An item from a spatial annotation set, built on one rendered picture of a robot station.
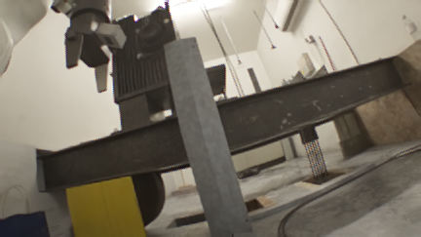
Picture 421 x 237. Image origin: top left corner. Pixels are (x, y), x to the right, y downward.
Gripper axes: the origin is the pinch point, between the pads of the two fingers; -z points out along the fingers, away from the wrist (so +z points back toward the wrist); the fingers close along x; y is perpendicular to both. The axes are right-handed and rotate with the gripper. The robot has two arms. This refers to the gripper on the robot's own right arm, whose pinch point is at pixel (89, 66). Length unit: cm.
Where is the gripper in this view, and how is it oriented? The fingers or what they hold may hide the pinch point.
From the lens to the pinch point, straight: 39.0
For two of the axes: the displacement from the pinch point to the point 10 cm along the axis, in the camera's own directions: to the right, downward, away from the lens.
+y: -9.6, 2.5, -1.3
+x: -0.6, 2.6, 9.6
